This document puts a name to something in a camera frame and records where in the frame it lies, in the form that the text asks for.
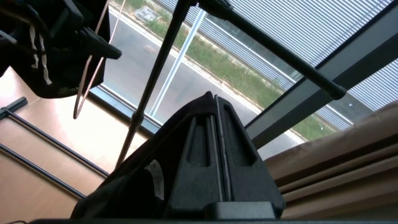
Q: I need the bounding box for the black garment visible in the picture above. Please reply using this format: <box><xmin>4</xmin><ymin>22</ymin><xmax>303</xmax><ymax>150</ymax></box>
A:
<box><xmin>0</xmin><ymin>0</ymin><xmax>111</xmax><ymax>100</ymax></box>
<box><xmin>70</xmin><ymin>91</ymin><xmax>218</xmax><ymax>219</ymax></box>

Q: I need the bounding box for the black clothes rack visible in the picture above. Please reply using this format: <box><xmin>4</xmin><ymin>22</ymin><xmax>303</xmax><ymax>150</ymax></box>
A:
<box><xmin>0</xmin><ymin>0</ymin><xmax>348</xmax><ymax>200</ymax></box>

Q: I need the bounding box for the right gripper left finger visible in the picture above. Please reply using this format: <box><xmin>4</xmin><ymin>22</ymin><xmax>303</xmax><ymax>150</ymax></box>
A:
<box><xmin>164</xmin><ymin>114</ymin><xmax>225</xmax><ymax>218</ymax></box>

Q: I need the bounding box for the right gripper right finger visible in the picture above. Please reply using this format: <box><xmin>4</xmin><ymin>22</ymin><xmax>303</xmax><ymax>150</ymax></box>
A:
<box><xmin>214</xmin><ymin>95</ymin><xmax>286</xmax><ymax>218</ymax></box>

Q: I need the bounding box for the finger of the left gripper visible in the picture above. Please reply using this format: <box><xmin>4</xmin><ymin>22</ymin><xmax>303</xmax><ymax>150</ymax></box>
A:
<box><xmin>79</xmin><ymin>27</ymin><xmax>123</xmax><ymax>60</ymax></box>

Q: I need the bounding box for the pink clothes hanger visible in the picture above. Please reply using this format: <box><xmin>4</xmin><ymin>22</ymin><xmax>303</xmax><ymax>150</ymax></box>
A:
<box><xmin>73</xmin><ymin>0</ymin><xmax>127</xmax><ymax>120</ymax></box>

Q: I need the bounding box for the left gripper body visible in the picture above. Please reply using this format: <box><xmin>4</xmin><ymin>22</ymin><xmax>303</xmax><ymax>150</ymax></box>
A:
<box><xmin>40</xmin><ymin>0</ymin><xmax>86</xmax><ymax>43</ymax></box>

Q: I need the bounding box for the brown curtain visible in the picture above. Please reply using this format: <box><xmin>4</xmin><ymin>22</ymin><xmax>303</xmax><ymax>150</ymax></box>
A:
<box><xmin>264</xmin><ymin>101</ymin><xmax>398</xmax><ymax>220</ymax></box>

